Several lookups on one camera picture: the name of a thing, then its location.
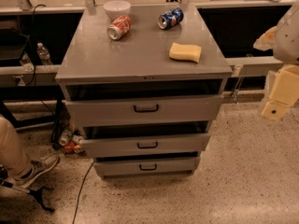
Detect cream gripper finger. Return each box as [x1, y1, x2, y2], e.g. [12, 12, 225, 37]
[262, 64, 299, 120]

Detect grey top drawer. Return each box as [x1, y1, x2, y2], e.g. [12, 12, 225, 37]
[66, 95, 223, 127]

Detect grey drawer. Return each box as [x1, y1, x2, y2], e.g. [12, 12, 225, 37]
[66, 95, 223, 127]
[82, 133, 210, 158]
[93, 157, 200, 178]

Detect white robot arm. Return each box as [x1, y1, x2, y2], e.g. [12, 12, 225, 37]
[253, 1, 299, 120]

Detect grey middle drawer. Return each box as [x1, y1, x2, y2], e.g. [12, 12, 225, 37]
[82, 133, 210, 158]

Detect grey metal drawer cabinet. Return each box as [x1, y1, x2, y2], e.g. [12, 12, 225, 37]
[55, 4, 234, 181]

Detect grey bottom drawer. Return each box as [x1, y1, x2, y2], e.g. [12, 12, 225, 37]
[93, 157, 200, 178]

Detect yellow sponge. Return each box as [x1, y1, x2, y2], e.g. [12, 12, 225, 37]
[169, 43, 202, 63]

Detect blue soda can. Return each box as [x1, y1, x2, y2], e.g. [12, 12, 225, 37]
[157, 7, 184, 30]

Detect red soda can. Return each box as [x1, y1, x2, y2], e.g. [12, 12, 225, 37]
[107, 15, 131, 40]

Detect white bowl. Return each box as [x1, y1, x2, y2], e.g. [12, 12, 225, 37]
[103, 0, 131, 20]

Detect cans pile on floor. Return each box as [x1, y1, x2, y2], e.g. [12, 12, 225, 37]
[59, 129, 84, 154]

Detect clear plastic water bottle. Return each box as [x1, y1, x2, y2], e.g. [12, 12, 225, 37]
[36, 43, 52, 65]

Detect grey sneaker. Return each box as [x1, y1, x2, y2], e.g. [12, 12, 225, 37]
[13, 155, 60, 188]

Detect black tripod stand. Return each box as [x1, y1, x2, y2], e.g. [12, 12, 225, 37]
[0, 178, 54, 213]

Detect person leg beige trousers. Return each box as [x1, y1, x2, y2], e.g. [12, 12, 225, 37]
[0, 118, 32, 178]

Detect black floor cable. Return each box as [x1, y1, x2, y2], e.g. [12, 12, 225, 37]
[71, 161, 95, 224]

